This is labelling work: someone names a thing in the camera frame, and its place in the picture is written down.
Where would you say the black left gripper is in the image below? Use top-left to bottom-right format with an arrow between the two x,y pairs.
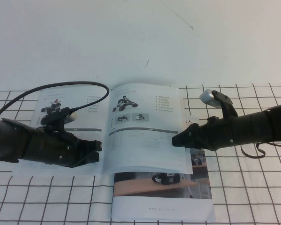
25,126 -> 103,168

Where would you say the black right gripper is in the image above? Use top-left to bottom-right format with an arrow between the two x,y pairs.
172,116 -> 240,152

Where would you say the white product catalog book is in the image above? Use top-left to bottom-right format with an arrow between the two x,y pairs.
12,82 -> 193,176

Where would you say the closed brochure with office photo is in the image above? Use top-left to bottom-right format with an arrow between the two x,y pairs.
111,116 -> 216,222

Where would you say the white black-grid tablecloth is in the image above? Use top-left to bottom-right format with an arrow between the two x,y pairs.
0,83 -> 281,225

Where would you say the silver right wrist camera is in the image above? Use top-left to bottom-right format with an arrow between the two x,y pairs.
200,89 -> 222,109

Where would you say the black left camera mount bracket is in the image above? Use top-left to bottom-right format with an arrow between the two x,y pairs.
41,106 -> 72,132

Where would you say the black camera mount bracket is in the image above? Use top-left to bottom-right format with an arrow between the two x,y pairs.
41,106 -> 72,132
212,90 -> 238,120

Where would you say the black right camera mount bracket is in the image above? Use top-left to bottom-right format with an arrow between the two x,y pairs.
212,90 -> 238,120

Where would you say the flat right gripper cable loop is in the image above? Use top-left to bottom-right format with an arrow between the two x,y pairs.
240,140 -> 281,159

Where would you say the black round left camera cable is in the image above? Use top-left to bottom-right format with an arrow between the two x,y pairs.
0,81 -> 110,122

